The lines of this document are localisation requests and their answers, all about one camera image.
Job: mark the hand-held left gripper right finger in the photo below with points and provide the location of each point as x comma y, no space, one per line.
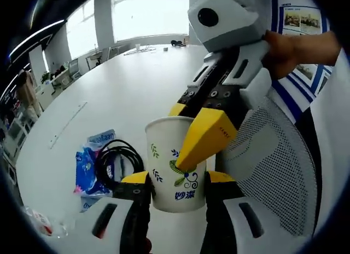
246,226

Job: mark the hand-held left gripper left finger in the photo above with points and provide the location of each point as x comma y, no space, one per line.
109,226

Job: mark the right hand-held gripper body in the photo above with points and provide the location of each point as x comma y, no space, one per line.
232,26

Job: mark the white leaf-print paper cup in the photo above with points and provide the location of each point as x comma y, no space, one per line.
166,144

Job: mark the blue tissue pack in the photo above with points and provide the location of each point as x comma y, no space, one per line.
87,173

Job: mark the clear plastic water bottle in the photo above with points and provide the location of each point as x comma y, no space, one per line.
41,221

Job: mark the clear blue-print plastic bag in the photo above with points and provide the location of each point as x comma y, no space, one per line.
105,136

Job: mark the person's left hand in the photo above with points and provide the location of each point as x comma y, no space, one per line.
148,245

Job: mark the person's right hand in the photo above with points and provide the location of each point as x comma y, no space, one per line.
284,57

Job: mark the black object on table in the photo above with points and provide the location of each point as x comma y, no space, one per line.
177,43

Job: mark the white mesh office chair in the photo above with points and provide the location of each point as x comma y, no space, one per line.
273,161

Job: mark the green potted plant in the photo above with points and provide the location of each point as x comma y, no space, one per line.
45,77

